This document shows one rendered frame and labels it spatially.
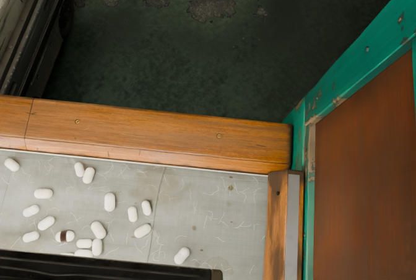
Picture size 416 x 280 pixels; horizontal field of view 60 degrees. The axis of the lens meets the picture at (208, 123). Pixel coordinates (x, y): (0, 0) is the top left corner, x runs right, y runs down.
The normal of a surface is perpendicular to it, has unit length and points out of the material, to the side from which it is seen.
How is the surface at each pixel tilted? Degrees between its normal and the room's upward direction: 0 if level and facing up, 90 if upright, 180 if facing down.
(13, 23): 85
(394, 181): 90
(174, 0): 0
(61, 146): 45
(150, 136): 0
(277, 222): 67
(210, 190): 0
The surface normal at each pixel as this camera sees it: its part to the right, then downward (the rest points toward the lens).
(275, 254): -0.90, -0.22
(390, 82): -1.00, -0.10
